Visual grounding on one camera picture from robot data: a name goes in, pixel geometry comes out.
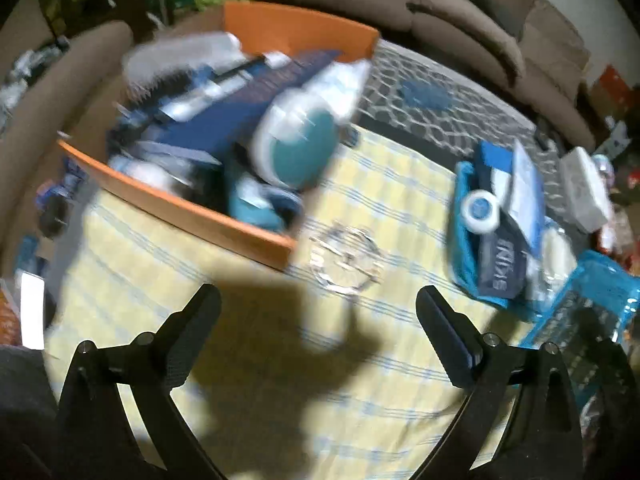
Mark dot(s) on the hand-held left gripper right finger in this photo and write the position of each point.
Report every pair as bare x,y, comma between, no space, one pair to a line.
445,335

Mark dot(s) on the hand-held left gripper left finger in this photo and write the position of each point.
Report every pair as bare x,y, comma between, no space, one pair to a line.
195,335

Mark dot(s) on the clear bag of white rolls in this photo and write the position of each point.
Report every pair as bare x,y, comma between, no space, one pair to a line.
555,255

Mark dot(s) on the blue transparent tool case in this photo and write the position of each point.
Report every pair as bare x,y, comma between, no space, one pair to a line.
600,280

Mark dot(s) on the orange cardboard box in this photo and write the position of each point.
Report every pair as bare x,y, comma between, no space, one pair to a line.
280,25

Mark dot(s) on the navy flat packet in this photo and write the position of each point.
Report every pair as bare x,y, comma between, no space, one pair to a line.
502,270

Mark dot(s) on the white round tin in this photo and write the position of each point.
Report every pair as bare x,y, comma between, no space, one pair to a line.
480,210

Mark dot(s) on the yellow checked cloth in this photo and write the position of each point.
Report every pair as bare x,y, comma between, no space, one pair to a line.
400,200

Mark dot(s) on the blue white striped packet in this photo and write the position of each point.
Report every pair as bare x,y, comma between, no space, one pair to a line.
525,185

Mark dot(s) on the white tissue box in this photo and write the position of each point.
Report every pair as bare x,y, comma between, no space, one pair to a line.
582,185

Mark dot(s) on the navy long printed pouch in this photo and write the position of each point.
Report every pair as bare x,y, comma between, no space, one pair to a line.
225,120

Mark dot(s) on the purple round box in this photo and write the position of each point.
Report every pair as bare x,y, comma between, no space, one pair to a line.
606,166

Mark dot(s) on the brown armchair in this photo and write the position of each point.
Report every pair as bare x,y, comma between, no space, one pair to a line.
50,110

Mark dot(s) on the white plastic bag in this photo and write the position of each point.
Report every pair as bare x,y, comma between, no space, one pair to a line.
175,55

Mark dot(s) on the red boxes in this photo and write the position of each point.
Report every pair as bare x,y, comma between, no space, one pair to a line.
607,85

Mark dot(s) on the brown back pillow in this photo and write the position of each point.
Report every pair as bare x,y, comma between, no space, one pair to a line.
555,45

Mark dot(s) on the brown seat pillow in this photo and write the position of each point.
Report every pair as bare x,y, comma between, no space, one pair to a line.
465,15

